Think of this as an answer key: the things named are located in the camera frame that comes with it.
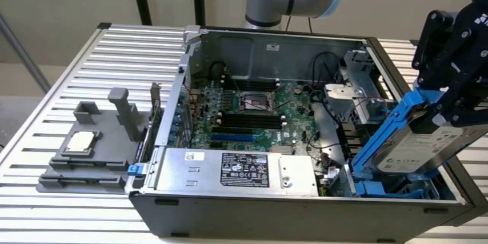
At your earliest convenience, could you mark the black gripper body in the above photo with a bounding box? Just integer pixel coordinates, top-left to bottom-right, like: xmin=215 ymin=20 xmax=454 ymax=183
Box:
xmin=452 ymin=0 xmax=488 ymax=85

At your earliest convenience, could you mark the hard disk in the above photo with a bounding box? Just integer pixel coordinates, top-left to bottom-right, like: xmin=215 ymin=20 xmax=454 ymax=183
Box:
xmin=351 ymin=85 xmax=488 ymax=181

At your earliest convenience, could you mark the metal disk bay cage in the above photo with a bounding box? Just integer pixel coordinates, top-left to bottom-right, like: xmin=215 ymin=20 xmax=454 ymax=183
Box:
xmin=323 ymin=49 xmax=394 ymax=126

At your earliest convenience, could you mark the blue disk bay tray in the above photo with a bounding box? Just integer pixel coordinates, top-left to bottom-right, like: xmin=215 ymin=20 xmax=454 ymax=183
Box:
xmin=352 ymin=177 xmax=442 ymax=199

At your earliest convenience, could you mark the black RAM slot bank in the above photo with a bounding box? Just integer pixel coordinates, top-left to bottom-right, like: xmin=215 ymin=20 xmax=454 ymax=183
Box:
xmin=218 ymin=111 xmax=287 ymax=130
xmin=227 ymin=77 xmax=282 ymax=93

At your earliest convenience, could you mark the black expansion slot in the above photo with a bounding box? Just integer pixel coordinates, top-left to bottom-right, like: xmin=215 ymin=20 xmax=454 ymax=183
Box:
xmin=211 ymin=126 xmax=256 ymax=135

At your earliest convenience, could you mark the blue expansion slot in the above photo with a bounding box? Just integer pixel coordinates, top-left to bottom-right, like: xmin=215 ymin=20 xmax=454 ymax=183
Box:
xmin=210 ymin=133 xmax=256 ymax=144

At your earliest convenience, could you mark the CPU socket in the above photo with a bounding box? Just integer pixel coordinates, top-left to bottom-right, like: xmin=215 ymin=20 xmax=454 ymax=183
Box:
xmin=236 ymin=91 xmax=278 ymax=113

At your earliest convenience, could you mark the silver chipset heatsink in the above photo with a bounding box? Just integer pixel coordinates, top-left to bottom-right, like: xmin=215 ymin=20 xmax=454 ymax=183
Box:
xmin=270 ymin=144 xmax=298 ymax=155

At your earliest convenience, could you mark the green motherboard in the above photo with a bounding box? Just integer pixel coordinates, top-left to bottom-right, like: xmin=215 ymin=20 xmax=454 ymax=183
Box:
xmin=187 ymin=77 xmax=326 ymax=156

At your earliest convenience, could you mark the black PC case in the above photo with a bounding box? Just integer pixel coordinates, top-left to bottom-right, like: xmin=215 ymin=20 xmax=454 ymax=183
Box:
xmin=128 ymin=25 xmax=478 ymax=239

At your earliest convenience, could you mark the silver power supply box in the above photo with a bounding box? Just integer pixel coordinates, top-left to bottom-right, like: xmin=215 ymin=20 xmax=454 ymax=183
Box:
xmin=147 ymin=147 xmax=320 ymax=198

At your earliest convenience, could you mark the blue case latch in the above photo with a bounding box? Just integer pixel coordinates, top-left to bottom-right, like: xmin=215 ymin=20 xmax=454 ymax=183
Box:
xmin=128 ymin=163 xmax=146 ymax=177

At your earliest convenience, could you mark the grey parts rack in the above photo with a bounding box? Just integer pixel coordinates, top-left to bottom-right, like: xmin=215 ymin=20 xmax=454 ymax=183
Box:
xmin=36 ymin=87 xmax=152 ymax=193

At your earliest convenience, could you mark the silver CPU chip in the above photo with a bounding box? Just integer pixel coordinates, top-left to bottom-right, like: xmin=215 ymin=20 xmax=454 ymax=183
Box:
xmin=66 ymin=131 xmax=100 ymax=153

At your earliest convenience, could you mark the red wire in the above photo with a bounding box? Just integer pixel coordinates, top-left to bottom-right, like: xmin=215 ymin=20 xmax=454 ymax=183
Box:
xmin=356 ymin=97 xmax=396 ymax=112

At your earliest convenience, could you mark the black wire loop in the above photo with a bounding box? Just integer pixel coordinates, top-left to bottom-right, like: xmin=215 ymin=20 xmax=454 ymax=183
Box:
xmin=311 ymin=51 xmax=347 ymax=86

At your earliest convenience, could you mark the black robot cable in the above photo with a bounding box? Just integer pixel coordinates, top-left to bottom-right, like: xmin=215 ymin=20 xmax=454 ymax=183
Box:
xmin=284 ymin=15 xmax=316 ymax=34

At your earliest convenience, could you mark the grey metal frame post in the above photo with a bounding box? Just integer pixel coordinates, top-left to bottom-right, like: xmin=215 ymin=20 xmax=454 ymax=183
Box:
xmin=0 ymin=12 xmax=52 ymax=94

